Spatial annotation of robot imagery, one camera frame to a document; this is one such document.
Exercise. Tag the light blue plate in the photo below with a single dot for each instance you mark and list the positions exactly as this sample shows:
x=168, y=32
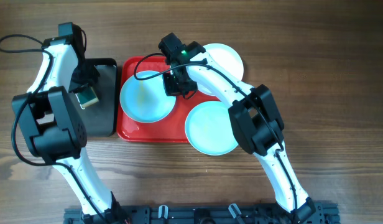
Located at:
x=208, y=129
x=145, y=101

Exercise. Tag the red plastic tray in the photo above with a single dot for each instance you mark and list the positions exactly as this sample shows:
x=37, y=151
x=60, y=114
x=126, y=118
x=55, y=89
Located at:
x=170, y=129

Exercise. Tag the white plate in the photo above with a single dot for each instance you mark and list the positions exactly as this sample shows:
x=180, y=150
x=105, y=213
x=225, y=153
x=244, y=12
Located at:
x=227, y=58

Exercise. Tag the black water tray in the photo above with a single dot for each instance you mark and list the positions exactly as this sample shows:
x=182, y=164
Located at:
x=100, y=118

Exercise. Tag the green and yellow sponge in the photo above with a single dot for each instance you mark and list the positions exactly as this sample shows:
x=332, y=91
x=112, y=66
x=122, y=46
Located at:
x=87, y=97

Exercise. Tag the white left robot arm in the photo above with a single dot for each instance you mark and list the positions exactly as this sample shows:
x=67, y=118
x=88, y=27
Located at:
x=53, y=129

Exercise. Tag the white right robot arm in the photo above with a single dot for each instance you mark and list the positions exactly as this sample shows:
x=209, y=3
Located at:
x=255, y=121

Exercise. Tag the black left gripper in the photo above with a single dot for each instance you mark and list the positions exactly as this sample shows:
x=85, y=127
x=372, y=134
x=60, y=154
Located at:
x=78, y=87

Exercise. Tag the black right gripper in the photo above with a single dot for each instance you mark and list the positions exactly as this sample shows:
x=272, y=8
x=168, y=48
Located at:
x=171, y=90

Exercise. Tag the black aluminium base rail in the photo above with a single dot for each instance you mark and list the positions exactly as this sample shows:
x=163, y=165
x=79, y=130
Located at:
x=258, y=214

